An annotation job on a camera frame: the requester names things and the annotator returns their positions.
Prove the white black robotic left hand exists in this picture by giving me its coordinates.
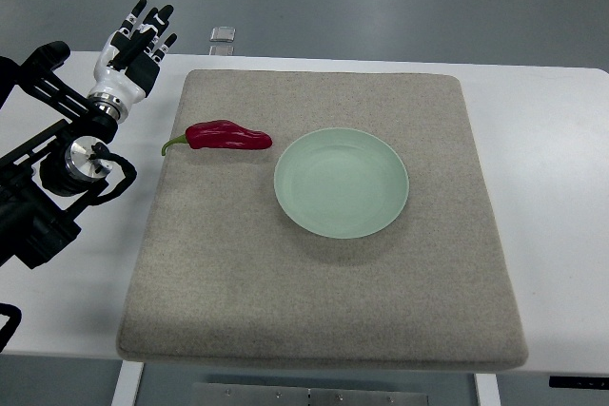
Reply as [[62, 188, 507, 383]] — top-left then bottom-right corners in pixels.
[[88, 0, 177, 122]]

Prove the metal bracket under table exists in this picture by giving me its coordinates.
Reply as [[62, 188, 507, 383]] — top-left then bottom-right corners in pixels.
[[190, 382, 429, 406]]

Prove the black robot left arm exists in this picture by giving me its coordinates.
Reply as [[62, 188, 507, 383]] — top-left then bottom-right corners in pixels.
[[1, 41, 137, 269]]

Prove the red chili pepper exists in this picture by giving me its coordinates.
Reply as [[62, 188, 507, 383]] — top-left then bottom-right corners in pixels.
[[161, 120, 273, 156]]

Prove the clear floor marker upper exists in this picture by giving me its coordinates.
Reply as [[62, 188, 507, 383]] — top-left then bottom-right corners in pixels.
[[209, 26, 236, 43]]

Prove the beige felt mat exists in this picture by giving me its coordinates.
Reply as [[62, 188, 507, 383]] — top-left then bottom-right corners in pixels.
[[116, 69, 528, 372]]

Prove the light green round plate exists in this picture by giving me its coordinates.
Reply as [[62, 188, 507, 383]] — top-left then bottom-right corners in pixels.
[[273, 128, 410, 240]]

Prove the black table control panel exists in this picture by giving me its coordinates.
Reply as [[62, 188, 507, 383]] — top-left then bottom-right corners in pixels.
[[548, 376, 609, 391]]

